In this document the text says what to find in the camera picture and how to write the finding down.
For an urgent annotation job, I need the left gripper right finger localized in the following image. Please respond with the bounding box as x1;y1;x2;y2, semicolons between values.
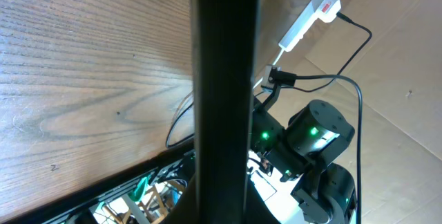
245;179;280;224

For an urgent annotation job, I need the gold Galaxy smartphone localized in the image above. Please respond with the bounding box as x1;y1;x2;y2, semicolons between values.
191;0;260;223

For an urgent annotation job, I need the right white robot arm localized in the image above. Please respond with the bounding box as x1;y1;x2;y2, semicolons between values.
251;98;357;224

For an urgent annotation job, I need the white USB charger plug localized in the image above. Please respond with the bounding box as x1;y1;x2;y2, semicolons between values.
315;0;341;23

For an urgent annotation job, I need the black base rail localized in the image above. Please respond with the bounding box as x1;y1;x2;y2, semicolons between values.
8;140;194;224

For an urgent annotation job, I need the white power strip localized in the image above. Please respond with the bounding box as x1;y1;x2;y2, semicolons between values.
278;0;323;52

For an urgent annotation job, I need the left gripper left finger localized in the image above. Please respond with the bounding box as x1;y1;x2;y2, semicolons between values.
162;176;197;224

